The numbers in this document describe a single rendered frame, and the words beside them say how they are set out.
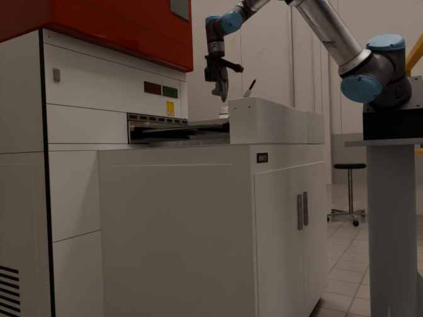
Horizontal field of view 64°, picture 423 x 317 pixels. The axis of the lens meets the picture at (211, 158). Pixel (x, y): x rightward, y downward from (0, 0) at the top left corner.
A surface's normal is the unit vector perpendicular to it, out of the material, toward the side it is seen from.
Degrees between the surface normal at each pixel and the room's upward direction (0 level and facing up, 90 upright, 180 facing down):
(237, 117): 90
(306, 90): 90
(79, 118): 90
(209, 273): 90
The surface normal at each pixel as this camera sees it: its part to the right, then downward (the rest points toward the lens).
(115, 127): 0.86, -0.02
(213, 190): -0.51, 0.04
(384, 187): -0.68, 0.04
